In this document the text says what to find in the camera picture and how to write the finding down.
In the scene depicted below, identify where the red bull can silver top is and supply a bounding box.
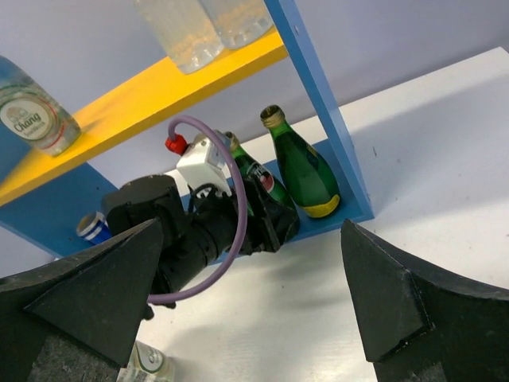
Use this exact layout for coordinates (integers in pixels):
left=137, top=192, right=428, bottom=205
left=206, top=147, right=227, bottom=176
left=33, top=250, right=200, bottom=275
left=76, top=212, right=111, bottom=245

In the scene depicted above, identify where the green perrier bottle yellow label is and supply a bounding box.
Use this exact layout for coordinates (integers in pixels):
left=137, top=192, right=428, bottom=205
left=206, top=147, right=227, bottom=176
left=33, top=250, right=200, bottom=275
left=260, top=105, right=341, bottom=219

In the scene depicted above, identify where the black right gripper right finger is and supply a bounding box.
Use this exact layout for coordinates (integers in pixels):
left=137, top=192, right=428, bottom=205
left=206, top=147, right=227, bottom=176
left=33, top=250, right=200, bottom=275
left=341, top=220, right=508, bottom=381

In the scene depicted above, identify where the clear plastic bottle white text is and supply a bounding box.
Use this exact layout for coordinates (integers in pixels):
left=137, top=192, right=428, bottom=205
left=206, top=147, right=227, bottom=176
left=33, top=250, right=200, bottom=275
left=200, top=0, right=274, bottom=50

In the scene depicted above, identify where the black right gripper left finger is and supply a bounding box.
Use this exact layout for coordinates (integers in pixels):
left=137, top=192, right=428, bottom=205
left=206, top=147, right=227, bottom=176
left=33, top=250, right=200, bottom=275
left=1, top=220, right=162, bottom=381

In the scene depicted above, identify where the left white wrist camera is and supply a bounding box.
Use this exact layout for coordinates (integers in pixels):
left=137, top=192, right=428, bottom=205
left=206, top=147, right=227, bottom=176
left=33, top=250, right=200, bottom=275
left=165, top=131, right=232, bottom=197

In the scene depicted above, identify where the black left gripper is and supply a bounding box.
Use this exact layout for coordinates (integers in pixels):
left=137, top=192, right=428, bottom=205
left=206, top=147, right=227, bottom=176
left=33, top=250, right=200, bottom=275
left=187, top=178, right=300, bottom=257

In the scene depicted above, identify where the clear plastic bottle blue label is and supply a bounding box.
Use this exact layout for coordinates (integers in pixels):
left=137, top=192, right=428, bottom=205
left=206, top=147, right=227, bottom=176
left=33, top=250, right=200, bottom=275
left=134, top=0, right=224, bottom=74

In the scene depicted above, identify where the blue and yellow shelf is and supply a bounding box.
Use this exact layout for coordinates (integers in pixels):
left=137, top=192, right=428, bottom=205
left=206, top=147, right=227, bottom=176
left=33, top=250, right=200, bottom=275
left=1, top=1, right=375, bottom=257

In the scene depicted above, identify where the clear chang glass bottle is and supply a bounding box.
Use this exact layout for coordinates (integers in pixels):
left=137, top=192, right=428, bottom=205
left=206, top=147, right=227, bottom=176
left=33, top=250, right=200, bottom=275
left=1, top=57, right=82, bottom=157

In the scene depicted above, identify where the green perrier bottle red label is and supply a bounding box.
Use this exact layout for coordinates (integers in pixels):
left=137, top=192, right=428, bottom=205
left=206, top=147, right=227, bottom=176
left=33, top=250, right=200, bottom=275
left=224, top=131, right=297, bottom=212

